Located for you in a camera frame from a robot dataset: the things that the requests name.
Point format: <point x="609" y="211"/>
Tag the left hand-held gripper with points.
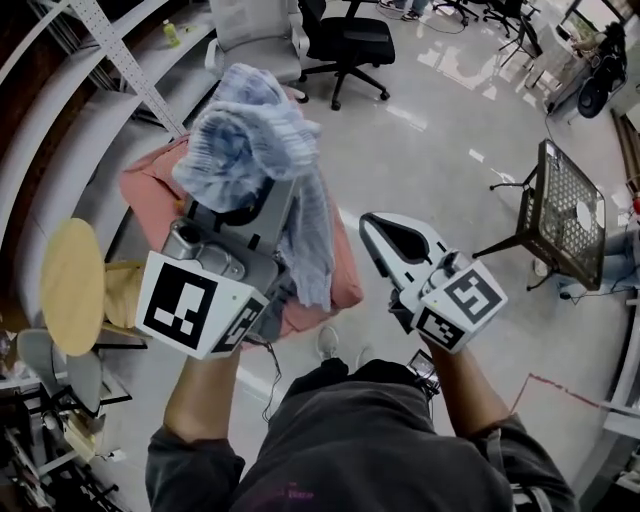
<point x="180" y="300"/>

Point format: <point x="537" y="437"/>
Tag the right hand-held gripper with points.
<point x="470" y="300"/>

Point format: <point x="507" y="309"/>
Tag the blue white striped cloth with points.
<point x="240" y="150"/>

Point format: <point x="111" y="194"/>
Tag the person's right forearm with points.
<point x="465" y="395"/>

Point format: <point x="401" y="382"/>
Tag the person's left forearm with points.
<point x="200" y="400"/>

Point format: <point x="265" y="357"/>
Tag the person's white right shoe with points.
<point x="365" y="355"/>

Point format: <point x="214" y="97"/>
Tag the person's white shoe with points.
<point x="327" y="342"/>
<point x="365" y="355"/>

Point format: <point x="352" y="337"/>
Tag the person's white left shoe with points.
<point x="327" y="342"/>

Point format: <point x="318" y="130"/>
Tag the person's black trousers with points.
<point x="325" y="372"/>

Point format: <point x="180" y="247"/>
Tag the black mesh side table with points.
<point x="565" y="215"/>

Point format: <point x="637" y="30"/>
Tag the white office chair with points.
<point x="255" y="35"/>

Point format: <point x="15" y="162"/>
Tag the round wooden table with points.
<point x="72" y="290"/>

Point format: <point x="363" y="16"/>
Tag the green bottle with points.
<point x="171" y="34"/>

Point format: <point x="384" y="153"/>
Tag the black office chair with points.
<point x="350" y="40"/>

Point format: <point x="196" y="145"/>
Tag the person's grey shirt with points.
<point x="350" y="450"/>

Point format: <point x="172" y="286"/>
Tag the white shelf rack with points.
<point x="117" y="50"/>

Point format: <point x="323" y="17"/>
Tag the grey plastic chair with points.
<point x="55" y="360"/>

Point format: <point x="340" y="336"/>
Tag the black swivel chair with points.
<point x="502" y="15"/>
<point x="457" y="10"/>

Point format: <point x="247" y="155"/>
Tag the bundle of wooden poles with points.
<point x="629" y="150"/>

